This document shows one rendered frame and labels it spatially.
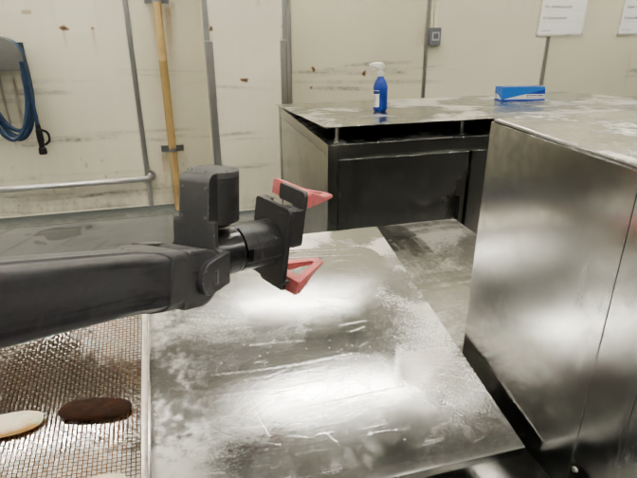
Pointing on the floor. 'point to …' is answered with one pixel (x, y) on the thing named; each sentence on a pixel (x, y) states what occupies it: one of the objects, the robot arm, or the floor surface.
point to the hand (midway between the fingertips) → (320, 229)
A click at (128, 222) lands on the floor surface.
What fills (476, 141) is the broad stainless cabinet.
